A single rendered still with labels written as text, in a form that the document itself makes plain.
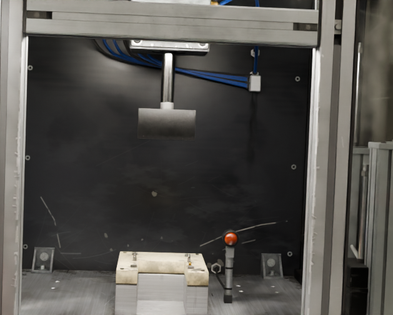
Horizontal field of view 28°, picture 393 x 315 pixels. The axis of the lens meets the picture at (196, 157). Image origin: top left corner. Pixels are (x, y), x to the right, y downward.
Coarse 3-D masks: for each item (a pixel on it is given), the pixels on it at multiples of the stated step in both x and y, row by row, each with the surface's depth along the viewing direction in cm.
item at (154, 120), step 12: (168, 60) 118; (168, 72) 118; (168, 84) 118; (168, 96) 118; (144, 108) 116; (168, 108) 118; (144, 120) 116; (156, 120) 116; (168, 120) 116; (180, 120) 116; (192, 120) 116; (144, 132) 116; (156, 132) 116; (168, 132) 116; (180, 132) 116; (192, 132) 116
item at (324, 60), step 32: (0, 0) 96; (352, 0) 99; (0, 32) 96; (352, 32) 99; (320, 64) 99; (352, 64) 99; (320, 96) 99; (320, 128) 99; (320, 160) 100; (320, 192) 100; (320, 224) 100; (320, 256) 100; (320, 288) 100
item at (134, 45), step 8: (136, 48) 114; (144, 48) 114; (152, 48) 114; (160, 48) 114; (168, 48) 114; (176, 48) 114; (184, 48) 114; (192, 48) 114; (200, 48) 114; (208, 48) 114; (256, 48) 133; (256, 56) 135; (256, 64) 138
